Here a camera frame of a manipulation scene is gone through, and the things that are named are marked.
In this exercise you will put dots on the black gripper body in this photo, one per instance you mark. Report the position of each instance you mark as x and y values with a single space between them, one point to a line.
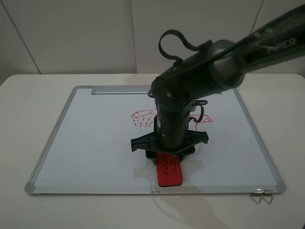
171 134

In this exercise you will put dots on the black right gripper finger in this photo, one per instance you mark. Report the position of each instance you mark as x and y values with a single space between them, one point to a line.
184 154

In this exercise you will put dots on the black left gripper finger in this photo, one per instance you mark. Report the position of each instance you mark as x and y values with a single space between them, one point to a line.
152 156

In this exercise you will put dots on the red whiteboard eraser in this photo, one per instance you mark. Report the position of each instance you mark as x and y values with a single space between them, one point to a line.
169 171

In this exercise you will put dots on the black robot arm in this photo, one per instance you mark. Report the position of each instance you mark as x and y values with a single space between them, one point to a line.
214 67

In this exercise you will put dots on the white aluminium-framed whiteboard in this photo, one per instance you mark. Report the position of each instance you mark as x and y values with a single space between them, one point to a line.
89 150

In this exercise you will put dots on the left metal hanging clip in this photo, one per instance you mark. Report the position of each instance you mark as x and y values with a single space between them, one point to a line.
256 195

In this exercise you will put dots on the metal hanging clip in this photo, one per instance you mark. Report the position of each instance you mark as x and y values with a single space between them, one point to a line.
267 196
256 195

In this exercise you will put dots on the grey aluminium pen tray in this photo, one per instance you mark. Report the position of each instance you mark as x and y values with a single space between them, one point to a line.
120 89

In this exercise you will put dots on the right metal hanging clip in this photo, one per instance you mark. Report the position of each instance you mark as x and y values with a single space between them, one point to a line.
267 196

